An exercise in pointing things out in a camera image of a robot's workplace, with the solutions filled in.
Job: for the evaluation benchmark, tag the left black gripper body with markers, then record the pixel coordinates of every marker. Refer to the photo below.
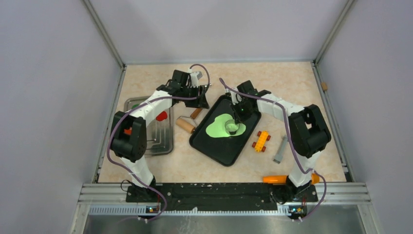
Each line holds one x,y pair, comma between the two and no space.
190,92

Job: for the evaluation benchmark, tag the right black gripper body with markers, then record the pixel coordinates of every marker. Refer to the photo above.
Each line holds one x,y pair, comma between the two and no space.
245,113

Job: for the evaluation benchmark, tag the round metal cookie cutter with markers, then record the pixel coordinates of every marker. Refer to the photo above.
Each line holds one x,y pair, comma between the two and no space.
231,127

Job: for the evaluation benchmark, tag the green dough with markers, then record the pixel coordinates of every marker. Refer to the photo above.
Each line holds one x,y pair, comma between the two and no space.
217,130

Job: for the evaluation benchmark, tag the wooden dough roller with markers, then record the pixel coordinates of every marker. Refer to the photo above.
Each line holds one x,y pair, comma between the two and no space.
188,123

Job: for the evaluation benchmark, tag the black baking tray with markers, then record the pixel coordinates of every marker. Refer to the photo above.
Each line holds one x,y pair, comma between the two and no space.
227,149

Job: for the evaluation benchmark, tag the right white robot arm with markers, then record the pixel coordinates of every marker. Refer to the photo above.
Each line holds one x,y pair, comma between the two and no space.
306,129

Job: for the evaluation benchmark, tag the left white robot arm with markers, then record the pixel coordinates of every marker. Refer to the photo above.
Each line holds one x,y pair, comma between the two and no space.
128,139

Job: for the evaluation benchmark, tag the red dough disc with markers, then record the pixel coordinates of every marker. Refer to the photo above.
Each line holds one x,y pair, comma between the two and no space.
162,116

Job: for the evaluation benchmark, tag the orange dough disc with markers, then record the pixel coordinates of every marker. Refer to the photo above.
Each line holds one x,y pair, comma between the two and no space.
127,131

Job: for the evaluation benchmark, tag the yellow toy brick car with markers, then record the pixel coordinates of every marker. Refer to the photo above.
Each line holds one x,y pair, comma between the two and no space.
259,144

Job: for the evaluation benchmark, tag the silver metal tray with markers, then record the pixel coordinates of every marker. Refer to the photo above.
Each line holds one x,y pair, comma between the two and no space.
160,136

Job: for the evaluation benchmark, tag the grey plastic bolt toy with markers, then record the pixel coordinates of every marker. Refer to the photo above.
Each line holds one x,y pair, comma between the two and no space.
280,152

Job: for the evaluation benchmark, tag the small wooden cork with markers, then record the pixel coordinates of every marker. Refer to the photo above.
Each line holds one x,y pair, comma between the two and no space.
324,86

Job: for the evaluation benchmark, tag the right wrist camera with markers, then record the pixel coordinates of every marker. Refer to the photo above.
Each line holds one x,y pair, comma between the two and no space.
235,98

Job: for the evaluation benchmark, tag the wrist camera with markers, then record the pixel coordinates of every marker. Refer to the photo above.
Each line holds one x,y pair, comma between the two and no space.
235,98
194,77

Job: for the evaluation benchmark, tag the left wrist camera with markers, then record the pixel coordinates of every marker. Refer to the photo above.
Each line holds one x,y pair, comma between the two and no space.
194,77

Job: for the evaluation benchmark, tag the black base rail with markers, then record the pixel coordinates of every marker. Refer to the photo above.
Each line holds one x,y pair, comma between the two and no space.
214,197

